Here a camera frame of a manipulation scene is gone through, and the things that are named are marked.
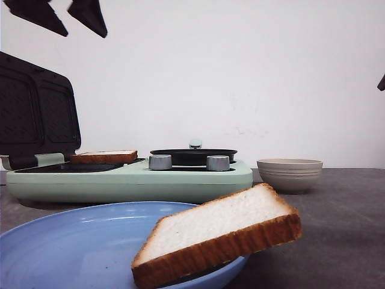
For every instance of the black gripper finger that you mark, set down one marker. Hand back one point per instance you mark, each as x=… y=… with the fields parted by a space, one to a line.
x=381 y=84
x=89 y=13
x=37 y=12

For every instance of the breakfast maker hinged lid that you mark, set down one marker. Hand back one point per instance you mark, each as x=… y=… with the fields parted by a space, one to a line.
x=38 y=113

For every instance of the beige ceramic bowl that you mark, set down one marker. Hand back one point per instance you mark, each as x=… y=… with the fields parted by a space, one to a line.
x=290 y=175

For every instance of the white bread slice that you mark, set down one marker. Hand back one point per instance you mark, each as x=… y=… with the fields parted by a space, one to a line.
x=104 y=157
x=214 y=233

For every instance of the mint green breakfast maker base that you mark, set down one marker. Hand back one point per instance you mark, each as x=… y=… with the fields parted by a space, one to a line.
x=56 y=180

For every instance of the left silver control knob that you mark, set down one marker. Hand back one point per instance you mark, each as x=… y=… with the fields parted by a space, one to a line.
x=160 y=162

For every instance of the silver control knob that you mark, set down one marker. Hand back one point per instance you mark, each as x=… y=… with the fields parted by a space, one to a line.
x=160 y=162
x=218 y=163

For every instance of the black round frying pan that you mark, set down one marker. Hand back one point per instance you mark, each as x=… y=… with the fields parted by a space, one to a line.
x=194 y=157

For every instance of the right silver control knob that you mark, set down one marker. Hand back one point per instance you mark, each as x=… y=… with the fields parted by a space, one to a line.
x=218 y=163

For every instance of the blue ceramic plate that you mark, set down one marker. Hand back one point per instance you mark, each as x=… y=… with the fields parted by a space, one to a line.
x=91 y=247

